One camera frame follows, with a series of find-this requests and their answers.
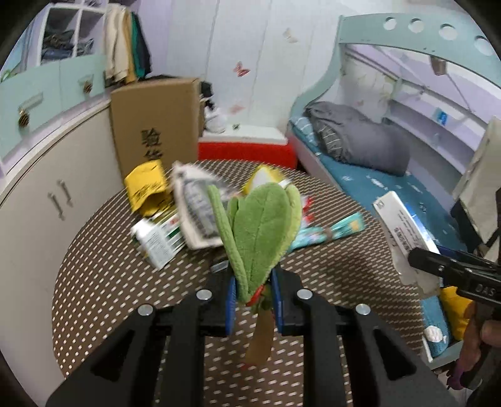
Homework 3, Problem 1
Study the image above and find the black hanging garment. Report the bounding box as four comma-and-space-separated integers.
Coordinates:
450, 198, 501, 259

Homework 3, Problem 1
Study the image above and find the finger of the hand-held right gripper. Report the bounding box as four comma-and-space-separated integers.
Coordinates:
408, 246, 471, 289
436, 245, 501, 268

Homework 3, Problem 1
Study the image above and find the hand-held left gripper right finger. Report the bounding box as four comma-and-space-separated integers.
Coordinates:
271, 266, 462, 407

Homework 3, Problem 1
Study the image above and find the white and green medicine box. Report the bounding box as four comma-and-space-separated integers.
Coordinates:
131, 213, 187, 270

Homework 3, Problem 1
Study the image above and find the teal bunk bed frame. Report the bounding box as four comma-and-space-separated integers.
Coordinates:
286, 13, 501, 370

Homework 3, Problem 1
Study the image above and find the beige hanging cloth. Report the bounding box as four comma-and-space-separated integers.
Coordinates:
453, 116, 501, 243

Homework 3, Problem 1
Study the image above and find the grey blanket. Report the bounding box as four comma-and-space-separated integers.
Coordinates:
305, 101, 411, 177

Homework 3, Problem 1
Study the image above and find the white and blue carton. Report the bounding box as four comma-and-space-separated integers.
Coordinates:
373, 191, 442, 297

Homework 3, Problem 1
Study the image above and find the teal drawer unit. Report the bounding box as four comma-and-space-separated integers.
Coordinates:
0, 53, 109, 166

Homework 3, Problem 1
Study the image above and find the black bag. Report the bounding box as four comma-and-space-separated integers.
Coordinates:
199, 81, 214, 111

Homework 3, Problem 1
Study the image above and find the tall cardboard box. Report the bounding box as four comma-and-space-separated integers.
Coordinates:
110, 77, 205, 189

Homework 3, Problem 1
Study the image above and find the red storage box white lid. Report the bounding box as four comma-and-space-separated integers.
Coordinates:
198, 125, 299, 170

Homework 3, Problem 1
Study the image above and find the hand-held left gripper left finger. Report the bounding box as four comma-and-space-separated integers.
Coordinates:
45, 263, 238, 407

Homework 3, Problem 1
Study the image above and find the yellow bag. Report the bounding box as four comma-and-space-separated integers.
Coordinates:
439, 286, 472, 342

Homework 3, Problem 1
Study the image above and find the red and white wrapper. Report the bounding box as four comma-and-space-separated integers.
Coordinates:
299, 196, 316, 230

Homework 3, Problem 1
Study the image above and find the teal printed wrapper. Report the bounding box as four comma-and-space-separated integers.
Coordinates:
290, 212, 367, 251

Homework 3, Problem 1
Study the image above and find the yellow and white packet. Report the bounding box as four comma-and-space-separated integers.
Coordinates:
240, 164, 292, 196

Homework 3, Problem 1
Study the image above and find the bed with teal sheet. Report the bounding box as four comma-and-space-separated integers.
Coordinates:
292, 116, 470, 355

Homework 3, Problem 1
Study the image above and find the beige cabinet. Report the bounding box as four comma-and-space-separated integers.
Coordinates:
0, 94, 123, 392

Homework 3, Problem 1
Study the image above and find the white open shelf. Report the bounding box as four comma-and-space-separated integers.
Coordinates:
38, 5, 107, 66

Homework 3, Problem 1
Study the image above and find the person's right hand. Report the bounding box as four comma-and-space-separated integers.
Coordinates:
481, 318, 501, 355

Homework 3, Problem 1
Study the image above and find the green hanging garment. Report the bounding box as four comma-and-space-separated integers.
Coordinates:
131, 12, 152, 79

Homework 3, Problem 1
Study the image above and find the beige hanging garment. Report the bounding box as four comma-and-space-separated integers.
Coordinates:
103, 4, 136, 85

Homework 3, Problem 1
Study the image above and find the white plastic bag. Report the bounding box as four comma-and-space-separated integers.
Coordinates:
204, 107, 227, 134

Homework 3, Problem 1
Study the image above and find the green plush leaf toy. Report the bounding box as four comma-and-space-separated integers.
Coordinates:
207, 181, 303, 366

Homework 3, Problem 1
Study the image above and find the white floral pillow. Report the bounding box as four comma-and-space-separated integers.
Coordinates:
344, 59, 400, 123

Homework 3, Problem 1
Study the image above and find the newspaper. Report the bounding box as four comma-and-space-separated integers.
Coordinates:
170, 161, 232, 250

